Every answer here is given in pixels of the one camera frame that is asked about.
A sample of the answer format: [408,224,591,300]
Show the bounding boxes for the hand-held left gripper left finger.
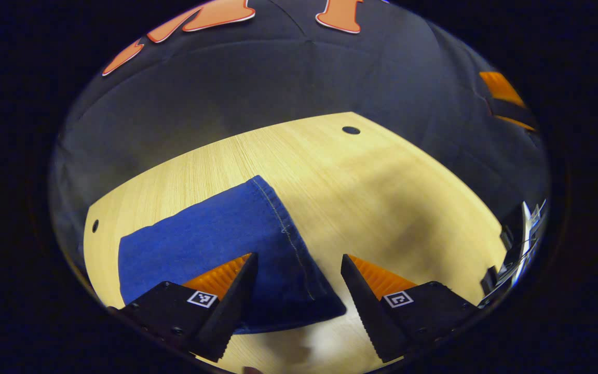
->
[107,253,258,363]

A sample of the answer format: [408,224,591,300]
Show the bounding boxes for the blue jeans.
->
[117,175,347,335]

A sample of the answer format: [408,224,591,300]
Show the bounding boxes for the white metal frame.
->
[504,200,548,291]

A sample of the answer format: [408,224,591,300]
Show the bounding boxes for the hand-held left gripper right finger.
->
[341,255,479,363]

